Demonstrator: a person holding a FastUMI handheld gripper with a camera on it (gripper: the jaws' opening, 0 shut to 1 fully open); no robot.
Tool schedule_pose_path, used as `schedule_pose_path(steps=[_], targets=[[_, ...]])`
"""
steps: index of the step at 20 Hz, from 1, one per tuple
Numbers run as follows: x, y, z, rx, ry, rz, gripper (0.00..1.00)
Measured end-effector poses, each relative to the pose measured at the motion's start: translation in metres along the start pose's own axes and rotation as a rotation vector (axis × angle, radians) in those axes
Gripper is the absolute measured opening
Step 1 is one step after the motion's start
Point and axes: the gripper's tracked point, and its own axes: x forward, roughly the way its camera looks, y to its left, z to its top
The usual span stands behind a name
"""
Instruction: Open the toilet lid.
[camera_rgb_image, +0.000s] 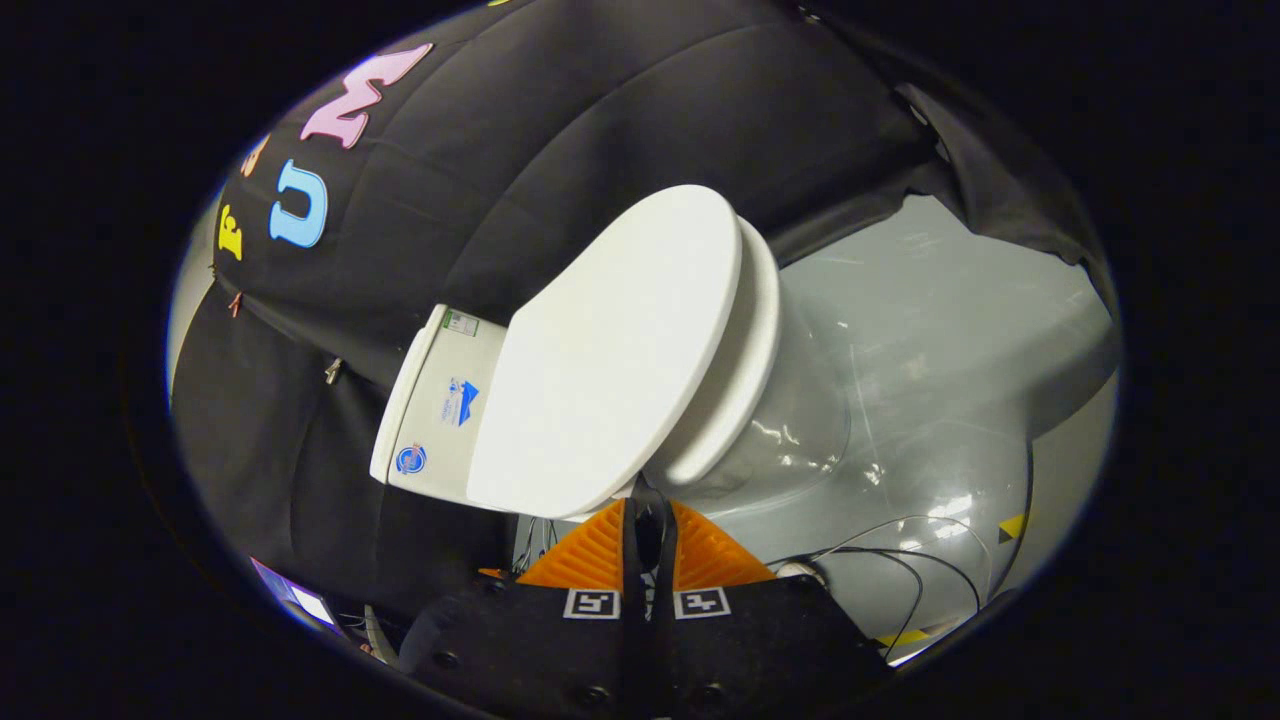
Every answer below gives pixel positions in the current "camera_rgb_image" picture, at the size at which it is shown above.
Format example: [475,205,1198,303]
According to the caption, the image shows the black cable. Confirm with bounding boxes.
[765,544,984,663]

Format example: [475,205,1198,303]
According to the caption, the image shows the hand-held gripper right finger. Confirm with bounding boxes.
[650,497,893,720]

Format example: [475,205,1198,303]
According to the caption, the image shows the white toilet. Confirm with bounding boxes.
[370,215,853,513]

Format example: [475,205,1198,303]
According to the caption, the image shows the lit screen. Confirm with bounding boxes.
[250,557,343,634]

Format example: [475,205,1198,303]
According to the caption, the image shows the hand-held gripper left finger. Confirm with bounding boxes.
[400,497,651,720]

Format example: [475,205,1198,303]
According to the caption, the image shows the white toilet seat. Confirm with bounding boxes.
[645,215,782,489]

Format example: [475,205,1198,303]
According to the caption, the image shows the black backdrop cloth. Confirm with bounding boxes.
[170,0,1119,623]

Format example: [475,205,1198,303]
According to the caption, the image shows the black lid pull strap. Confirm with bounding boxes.
[630,476,675,573]

